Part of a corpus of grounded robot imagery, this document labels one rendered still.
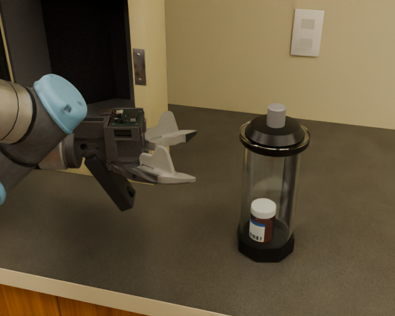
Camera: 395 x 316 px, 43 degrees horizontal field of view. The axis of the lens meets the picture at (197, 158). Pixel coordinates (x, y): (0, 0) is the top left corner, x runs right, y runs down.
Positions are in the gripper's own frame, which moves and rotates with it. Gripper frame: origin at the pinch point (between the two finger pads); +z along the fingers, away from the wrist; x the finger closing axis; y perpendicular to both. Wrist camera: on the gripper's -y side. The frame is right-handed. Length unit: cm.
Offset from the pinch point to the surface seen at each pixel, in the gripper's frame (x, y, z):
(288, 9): 55, 10, 22
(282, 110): -1.2, 8.9, 12.6
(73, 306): -5.5, -27.5, -21.9
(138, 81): 19.1, 5.5, -11.1
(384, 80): 49, -6, 46
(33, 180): 20.7, -17.9, -34.9
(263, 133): -3.0, 5.9, 9.8
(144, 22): 18.6, 16.6, -9.4
